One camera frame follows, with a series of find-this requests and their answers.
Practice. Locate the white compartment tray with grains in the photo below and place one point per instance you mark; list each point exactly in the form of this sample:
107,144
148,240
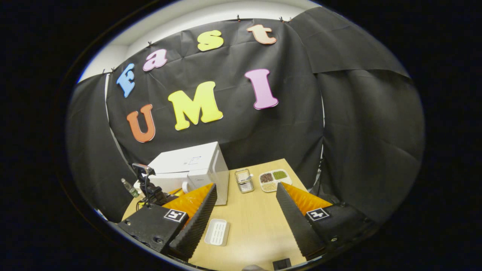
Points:
275,180

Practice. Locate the clear plastic bottle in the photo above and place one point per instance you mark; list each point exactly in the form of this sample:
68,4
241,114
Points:
130,188

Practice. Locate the clear glass container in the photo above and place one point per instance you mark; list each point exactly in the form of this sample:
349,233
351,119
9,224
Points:
244,180

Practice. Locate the white microwave oven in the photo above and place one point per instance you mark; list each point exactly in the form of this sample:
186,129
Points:
188,158

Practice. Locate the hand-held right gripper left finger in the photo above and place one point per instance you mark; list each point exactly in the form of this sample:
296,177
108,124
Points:
196,229

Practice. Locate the white rectangular tray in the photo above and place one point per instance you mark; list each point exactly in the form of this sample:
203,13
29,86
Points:
217,232

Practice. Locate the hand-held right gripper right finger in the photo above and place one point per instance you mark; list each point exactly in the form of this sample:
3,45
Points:
297,226

